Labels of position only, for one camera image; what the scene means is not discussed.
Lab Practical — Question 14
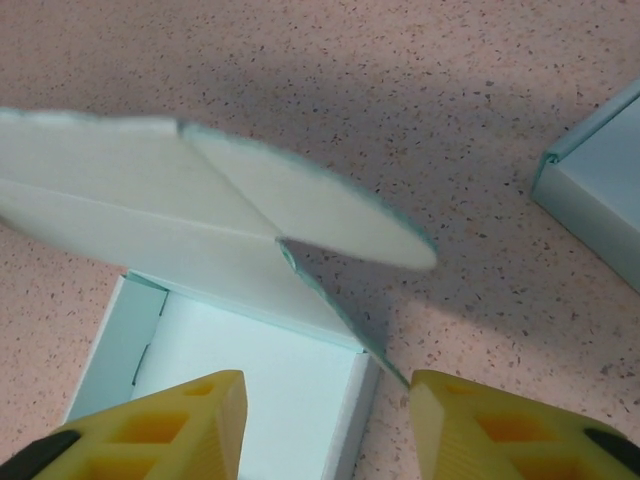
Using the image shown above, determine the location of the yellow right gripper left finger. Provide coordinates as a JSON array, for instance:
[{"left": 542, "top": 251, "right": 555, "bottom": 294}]
[{"left": 44, "top": 369, "right": 250, "bottom": 480}]

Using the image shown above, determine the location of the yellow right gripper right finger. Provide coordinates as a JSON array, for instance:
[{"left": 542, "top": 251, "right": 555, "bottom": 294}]
[{"left": 409, "top": 369, "right": 626, "bottom": 480}]

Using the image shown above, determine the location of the light blue paper box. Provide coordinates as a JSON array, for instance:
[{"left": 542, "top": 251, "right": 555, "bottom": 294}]
[
  {"left": 0, "top": 107, "right": 439, "bottom": 480},
  {"left": 529, "top": 77, "right": 640, "bottom": 296}
]

